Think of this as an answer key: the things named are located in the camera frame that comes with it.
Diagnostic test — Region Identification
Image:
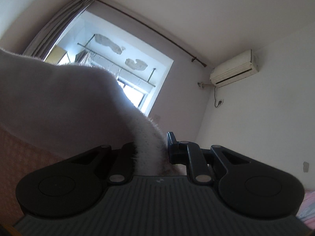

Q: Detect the beige houndstooth knit cardigan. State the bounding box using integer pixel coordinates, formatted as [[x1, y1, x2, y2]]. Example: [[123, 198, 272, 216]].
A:
[[1, 50, 181, 225]]

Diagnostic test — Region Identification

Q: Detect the pink grey floral quilt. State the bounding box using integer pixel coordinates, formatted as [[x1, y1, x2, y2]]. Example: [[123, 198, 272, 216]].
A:
[[297, 190, 314, 229]]

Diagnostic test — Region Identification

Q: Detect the curtain rod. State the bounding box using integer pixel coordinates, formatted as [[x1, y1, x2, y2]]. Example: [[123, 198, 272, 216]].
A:
[[93, 0, 207, 67]]

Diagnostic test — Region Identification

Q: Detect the grey window curtain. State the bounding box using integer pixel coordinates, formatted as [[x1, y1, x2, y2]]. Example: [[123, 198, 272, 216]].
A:
[[23, 0, 95, 60]]

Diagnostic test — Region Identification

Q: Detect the white wall air conditioner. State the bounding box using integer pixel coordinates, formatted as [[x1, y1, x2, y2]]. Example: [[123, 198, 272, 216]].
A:
[[210, 49, 259, 88]]

